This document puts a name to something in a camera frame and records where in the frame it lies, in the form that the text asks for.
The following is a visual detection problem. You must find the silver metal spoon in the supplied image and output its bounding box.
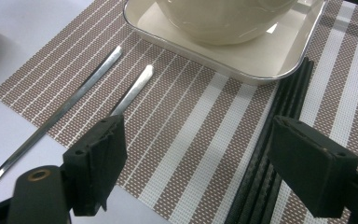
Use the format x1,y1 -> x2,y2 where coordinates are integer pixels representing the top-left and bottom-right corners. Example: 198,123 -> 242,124
109,63 -> 155,118
0,45 -> 124,210

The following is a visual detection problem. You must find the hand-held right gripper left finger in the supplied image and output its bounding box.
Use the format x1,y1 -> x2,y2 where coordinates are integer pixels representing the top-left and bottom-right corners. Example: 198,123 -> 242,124
62,114 -> 129,217

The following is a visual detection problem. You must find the bundle of black chopsticks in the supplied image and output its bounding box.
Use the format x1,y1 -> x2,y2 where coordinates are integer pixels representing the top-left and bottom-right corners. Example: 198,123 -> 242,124
225,56 -> 315,224

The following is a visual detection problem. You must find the white table sheet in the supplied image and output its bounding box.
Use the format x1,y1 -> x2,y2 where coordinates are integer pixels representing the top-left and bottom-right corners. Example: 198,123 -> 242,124
0,0 -> 172,224

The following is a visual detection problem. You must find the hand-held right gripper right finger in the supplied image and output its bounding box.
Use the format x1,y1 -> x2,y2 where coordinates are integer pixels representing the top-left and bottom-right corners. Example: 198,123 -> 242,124
266,115 -> 358,219

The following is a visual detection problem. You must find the cream round bowl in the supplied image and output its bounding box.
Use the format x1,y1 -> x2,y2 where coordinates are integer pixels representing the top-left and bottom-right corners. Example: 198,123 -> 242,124
155,0 -> 299,47

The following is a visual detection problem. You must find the brown striped placemat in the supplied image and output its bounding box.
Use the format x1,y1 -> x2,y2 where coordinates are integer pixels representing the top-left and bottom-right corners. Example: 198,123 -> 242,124
0,0 -> 358,224

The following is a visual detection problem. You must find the cream square plate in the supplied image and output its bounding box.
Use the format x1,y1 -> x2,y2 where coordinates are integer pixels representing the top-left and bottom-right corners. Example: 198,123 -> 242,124
123,0 -> 329,87

